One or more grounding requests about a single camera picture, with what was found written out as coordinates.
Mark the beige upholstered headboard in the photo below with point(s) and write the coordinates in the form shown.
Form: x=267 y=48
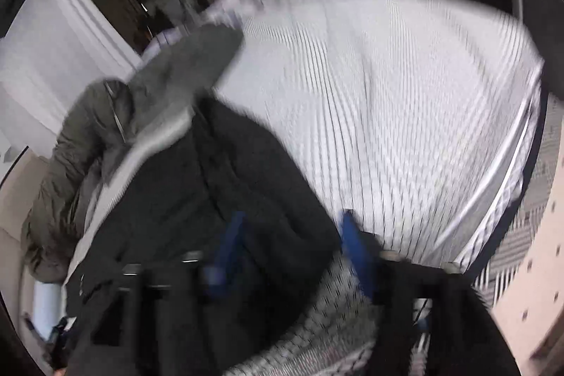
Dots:
x=18 y=190

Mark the white patterned mattress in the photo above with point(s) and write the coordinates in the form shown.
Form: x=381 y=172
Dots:
x=417 y=115

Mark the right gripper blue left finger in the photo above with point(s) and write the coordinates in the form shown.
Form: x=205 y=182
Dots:
x=157 y=316

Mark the black pants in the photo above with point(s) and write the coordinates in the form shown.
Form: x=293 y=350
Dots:
x=182 y=200

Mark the light blue pillow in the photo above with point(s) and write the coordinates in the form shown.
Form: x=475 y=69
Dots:
x=47 y=307

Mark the dark grey duvet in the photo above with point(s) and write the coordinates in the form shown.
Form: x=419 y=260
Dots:
x=99 y=130

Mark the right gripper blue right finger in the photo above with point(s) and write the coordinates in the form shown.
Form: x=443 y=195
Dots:
x=412 y=298

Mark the white curtain left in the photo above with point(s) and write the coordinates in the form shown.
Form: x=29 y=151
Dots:
x=53 y=50

